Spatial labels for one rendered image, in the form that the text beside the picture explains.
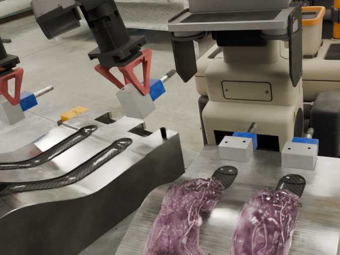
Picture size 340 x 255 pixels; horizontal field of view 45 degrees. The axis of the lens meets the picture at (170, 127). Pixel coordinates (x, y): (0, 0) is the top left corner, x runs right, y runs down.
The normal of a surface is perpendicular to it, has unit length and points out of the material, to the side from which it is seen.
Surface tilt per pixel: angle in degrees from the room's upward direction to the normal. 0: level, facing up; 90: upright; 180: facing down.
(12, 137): 0
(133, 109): 99
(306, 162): 90
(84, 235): 90
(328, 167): 0
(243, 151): 90
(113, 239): 0
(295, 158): 90
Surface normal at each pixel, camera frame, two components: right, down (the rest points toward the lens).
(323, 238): -0.22, -0.79
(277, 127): -0.41, 0.60
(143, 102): 0.67, 0.10
